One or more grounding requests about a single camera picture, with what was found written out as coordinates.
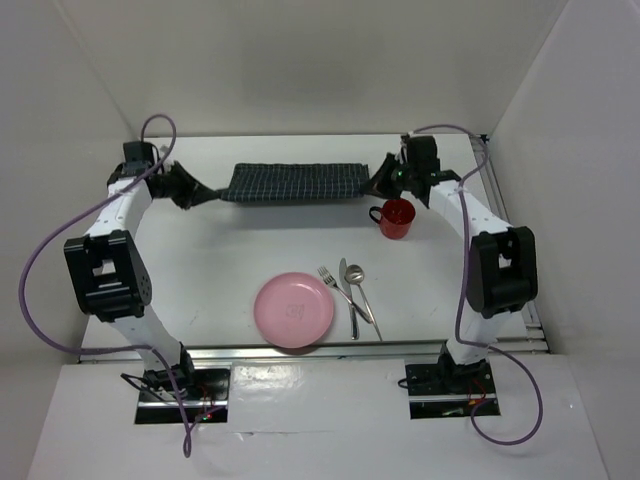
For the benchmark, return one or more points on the silver spoon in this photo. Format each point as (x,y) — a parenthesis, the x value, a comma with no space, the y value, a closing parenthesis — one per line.
(355,276)

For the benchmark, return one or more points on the dark checked cloth napkin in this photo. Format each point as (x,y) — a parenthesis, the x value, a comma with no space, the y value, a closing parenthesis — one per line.
(269,183)

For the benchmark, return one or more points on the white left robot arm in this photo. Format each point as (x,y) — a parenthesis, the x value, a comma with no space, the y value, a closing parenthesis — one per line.
(109,277)

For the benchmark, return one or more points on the silver fork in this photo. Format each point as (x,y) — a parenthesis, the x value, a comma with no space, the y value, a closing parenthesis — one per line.
(330,282)

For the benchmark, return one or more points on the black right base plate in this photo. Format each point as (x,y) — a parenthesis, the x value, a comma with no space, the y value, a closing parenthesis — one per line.
(425,382)

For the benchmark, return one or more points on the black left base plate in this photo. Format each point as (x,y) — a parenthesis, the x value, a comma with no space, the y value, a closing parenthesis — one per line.
(210,382)

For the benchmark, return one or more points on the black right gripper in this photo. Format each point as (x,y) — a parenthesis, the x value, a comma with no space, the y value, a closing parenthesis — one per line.
(380,185)

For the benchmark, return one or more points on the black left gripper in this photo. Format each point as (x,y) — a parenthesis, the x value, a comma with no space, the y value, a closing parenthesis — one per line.
(192,192)

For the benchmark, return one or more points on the pink plate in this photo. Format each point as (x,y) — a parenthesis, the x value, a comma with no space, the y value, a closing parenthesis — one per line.
(293,310)

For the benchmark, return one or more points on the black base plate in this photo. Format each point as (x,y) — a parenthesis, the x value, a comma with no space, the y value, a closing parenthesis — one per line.
(425,382)
(210,382)

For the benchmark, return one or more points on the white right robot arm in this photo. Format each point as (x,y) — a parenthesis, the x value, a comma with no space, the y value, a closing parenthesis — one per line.
(499,260)

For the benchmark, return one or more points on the red mug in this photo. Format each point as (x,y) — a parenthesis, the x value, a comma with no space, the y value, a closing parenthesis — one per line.
(394,218)

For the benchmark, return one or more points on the silver knife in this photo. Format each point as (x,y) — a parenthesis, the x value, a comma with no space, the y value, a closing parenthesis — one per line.
(355,334)

